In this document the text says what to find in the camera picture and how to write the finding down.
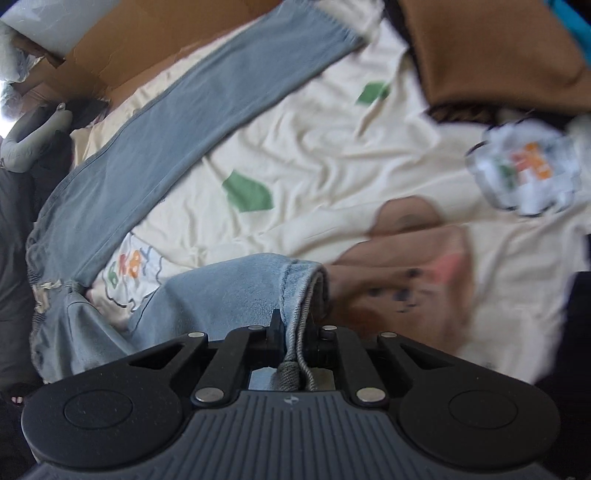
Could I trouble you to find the brown cardboard box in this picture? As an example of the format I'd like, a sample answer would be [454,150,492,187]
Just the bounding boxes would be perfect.
[11,0,287,104]

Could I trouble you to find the cream bear print bed sheet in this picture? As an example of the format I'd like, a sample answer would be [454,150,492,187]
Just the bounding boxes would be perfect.
[69,0,591,386]

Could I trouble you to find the light blue jeans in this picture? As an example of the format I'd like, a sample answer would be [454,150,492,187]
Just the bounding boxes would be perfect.
[25,0,368,393]

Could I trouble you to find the black garment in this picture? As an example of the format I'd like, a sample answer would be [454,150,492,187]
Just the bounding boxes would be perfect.
[67,98,109,127]

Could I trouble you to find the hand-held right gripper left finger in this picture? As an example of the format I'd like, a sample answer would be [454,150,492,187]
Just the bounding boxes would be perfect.
[124,309,286,408]

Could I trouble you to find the brown blanket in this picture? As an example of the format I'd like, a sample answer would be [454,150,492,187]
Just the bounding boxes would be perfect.
[399,0,591,114]

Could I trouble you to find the grey neck pillow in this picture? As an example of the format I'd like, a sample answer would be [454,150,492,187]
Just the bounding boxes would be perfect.
[0,104,75,174]

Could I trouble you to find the leopard print cloth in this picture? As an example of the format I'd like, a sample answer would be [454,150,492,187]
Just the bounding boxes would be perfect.
[427,104,522,127]

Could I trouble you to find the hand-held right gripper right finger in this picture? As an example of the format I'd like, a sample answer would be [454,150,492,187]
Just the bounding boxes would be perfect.
[307,318,455,408]

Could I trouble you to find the plastic wrapped bundle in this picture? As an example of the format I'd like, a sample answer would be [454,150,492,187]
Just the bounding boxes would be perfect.
[0,21,35,86]

